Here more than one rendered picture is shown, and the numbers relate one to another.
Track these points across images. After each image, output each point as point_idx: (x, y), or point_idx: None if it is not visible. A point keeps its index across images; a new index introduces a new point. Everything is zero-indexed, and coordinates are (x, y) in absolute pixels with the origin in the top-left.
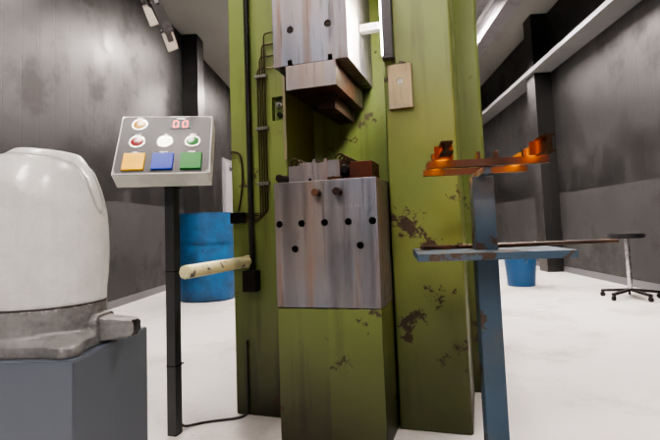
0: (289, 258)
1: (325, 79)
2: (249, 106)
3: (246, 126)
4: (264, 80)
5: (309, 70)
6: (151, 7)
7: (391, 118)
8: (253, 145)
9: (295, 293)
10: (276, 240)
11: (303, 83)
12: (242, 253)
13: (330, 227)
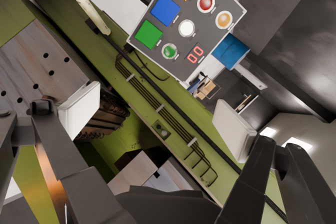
0: (46, 47)
1: (116, 184)
2: (181, 115)
3: (171, 100)
4: (186, 141)
5: (134, 181)
6: (57, 182)
7: None
8: (157, 93)
9: (29, 33)
10: (62, 49)
11: (131, 166)
12: (114, 32)
13: (29, 87)
